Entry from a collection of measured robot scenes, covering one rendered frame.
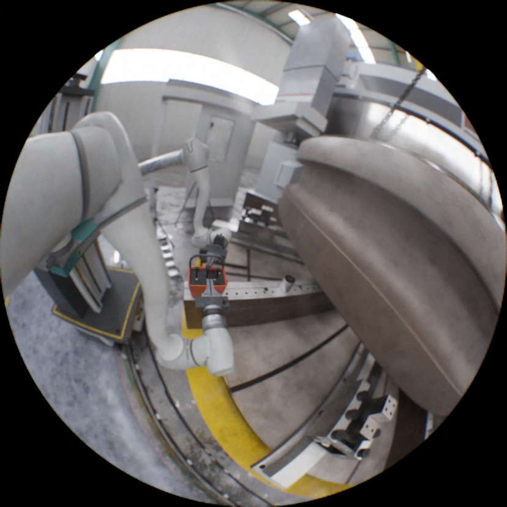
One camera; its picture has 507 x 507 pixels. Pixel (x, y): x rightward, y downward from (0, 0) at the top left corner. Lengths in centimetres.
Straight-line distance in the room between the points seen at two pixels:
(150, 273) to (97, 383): 150
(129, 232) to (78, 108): 103
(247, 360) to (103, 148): 119
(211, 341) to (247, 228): 149
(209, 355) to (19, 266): 48
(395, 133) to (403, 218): 359
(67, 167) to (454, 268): 111
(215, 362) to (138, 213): 42
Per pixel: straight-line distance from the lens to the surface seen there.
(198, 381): 142
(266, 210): 185
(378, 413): 101
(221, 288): 80
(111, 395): 162
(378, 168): 88
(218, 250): 90
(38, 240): 20
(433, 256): 91
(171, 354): 54
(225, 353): 50
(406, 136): 438
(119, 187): 24
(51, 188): 19
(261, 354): 121
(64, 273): 87
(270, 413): 118
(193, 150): 87
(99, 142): 24
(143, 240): 26
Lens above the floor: 141
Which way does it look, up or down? 35 degrees down
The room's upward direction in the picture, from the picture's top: 19 degrees clockwise
